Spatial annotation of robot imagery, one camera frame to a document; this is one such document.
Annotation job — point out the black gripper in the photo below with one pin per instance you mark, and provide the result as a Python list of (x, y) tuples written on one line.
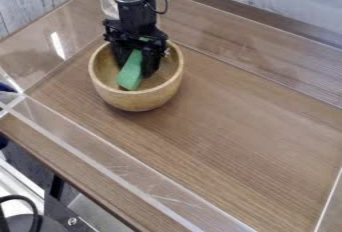
[(134, 31)]

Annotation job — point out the green rectangular block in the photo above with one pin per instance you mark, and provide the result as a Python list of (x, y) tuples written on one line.
[(130, 75)]

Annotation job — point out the brown wooden bowl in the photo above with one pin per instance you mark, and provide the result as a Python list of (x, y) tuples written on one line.
[(155, 91)]

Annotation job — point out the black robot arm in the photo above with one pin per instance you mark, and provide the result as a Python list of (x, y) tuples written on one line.
[(134, 32)]

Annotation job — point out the black table leg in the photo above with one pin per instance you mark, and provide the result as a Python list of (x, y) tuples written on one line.
[(56, 187)]

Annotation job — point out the clear acrylic corner bracket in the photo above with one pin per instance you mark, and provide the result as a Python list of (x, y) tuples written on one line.
[(110, 9)]

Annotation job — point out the grey metal base plate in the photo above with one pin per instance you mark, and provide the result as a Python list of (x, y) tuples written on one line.
[(80, 216)]

